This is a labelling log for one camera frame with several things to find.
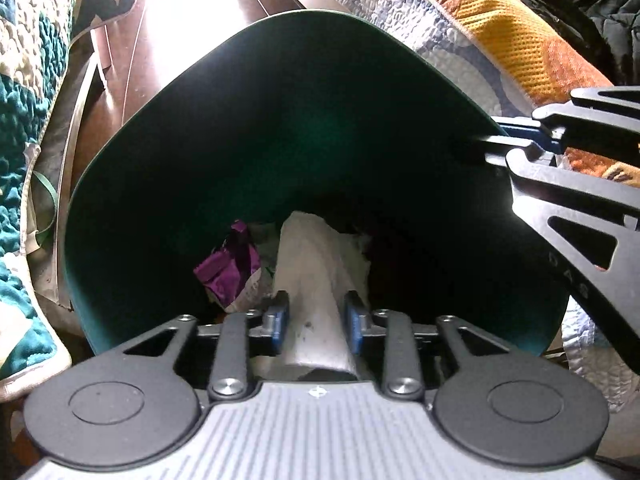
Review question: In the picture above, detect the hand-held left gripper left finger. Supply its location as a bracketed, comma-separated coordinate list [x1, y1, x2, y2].
[117, 290, 291, 402]

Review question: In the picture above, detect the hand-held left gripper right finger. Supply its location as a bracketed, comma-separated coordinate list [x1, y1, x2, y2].
[343, 290, 519, 402]

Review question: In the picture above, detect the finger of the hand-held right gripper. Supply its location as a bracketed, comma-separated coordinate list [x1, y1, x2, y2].
[492, 86, 640, 155]
[457, 134, 640, 377]

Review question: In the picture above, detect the white paper towel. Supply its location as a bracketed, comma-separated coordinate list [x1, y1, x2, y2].
[271, 210, 374, 382]

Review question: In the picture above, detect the purple snack packet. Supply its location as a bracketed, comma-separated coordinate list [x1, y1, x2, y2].
[193, 219, 264, 312]

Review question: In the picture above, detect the dark green trash bin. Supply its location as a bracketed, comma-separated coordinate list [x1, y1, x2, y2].
[62, 9, 572, 359]

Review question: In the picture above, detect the black puffer jacket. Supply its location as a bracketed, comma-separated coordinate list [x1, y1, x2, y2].
[470, 0, 640, 87]

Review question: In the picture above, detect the orange patchwork quilt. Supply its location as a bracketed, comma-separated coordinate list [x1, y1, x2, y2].
[295, 0, 640, 377]

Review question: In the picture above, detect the teal patchwork quilt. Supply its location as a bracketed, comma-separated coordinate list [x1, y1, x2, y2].
[0, 0, 137, 402]

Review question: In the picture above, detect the green strap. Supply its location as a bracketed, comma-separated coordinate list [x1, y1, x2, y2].
[29, 169, 59, 242]

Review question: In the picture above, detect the metal bed frame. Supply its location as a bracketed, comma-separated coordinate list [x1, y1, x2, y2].
[54, 24, 115, 312]

